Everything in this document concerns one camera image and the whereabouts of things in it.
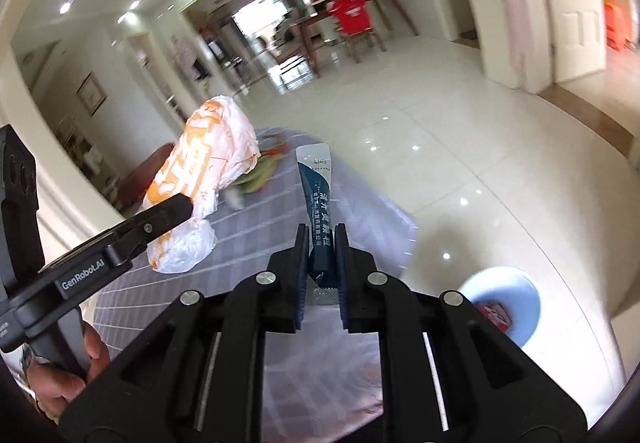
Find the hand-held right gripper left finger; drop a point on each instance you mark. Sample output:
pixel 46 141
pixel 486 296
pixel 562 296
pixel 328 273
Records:
pixel 301 283

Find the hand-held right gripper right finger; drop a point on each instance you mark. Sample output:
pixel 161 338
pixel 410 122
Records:
pixel 341 288

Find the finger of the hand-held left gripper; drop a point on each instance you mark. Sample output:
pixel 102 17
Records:
pixel 165 215

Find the blue white sachet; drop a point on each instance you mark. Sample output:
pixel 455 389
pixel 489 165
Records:
pixel 315 203

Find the white orange plastic bag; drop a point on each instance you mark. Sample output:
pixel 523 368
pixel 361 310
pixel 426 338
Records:
pixel 210 148

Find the red green snack packet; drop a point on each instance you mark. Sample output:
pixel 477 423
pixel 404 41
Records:
pixel 262 168

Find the light blue bin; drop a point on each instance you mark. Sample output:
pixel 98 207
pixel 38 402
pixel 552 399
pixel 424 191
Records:
pixel 522 323

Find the person's left hand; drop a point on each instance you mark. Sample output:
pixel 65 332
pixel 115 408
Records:
pixel 55 388

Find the blue checked tablecloth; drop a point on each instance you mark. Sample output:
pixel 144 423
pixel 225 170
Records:
pixel 270 223

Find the wooden dining chair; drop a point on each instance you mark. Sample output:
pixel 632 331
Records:
pixel 365 45

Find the wooden dining table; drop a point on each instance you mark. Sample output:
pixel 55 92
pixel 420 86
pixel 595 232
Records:
pixel 320 20

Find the framed wall picture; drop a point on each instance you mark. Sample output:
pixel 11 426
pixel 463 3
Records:
pixel 91 94

